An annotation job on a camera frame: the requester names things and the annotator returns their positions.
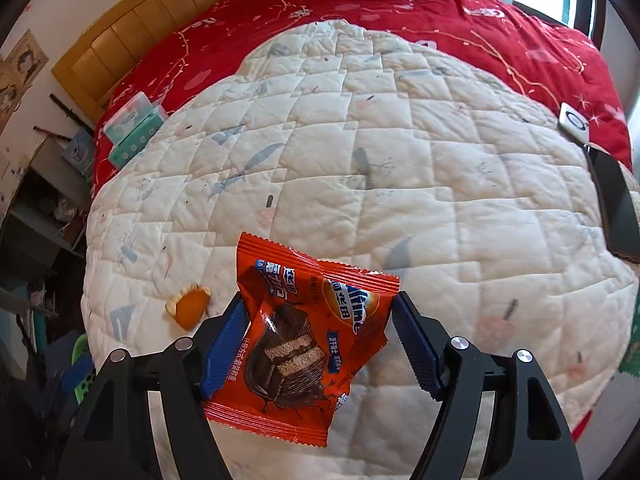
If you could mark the grey desk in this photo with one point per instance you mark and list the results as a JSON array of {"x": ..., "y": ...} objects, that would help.
[{"x": 47, "y": 157}]

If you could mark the green plastic basket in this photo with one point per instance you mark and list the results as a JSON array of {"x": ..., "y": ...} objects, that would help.
[{"x": 80, "y": 351}]

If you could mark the small white device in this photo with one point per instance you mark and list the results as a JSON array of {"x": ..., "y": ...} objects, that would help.
[{"x": 574, "y": 122}]

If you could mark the teal tissue pack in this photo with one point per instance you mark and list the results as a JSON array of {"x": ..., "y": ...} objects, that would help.
[{"x": 142, "y": 140}]

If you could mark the orange chocolate wafer wrapper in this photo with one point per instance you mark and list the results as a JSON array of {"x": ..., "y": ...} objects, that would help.
[{"x": 300, "y": 350}]

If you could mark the blue paper bag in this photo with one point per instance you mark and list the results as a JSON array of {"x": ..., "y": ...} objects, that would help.
[{"x": 80, "y": 152}]

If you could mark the green flowered cloth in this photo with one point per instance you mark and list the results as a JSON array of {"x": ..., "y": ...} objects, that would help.
[{"x": 630, "y": 357}]

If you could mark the white green tissue pack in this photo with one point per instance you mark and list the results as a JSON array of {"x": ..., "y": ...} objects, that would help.
[{"x": 127, "y": 115}]

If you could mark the white quilted blanket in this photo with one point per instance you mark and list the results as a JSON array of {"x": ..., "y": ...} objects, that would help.
[{"x": 375, "y": 200}]

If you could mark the black smartphone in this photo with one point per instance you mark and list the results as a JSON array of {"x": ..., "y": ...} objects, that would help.
[{"x": 617, "y": 205}]

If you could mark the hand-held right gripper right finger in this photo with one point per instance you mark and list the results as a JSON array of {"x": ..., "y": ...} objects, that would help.
[{"x": 417, "y": 350}]

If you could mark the orange peel piece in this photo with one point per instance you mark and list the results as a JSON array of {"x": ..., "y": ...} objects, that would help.
[{"x": 190, "y": 307}]

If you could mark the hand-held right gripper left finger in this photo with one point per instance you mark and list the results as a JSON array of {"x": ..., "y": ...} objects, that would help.
[{"x": 225, "y": 350}]

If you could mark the wooden headboard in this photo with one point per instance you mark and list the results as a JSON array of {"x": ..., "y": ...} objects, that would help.
[{"x": 125, "y": 45}]

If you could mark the brown cartoon wall poster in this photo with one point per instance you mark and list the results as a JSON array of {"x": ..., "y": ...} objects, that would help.
[
  {"x": 10, "y": 95},
  {"x": 29, "y": 57}
]

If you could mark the red black sword stick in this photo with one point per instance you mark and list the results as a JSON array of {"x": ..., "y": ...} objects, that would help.
[{"x": 52, "y": 133}]

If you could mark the red floral bedspread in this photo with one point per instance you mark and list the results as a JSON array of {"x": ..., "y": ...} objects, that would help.
[{"x": 350, "y": 0}]

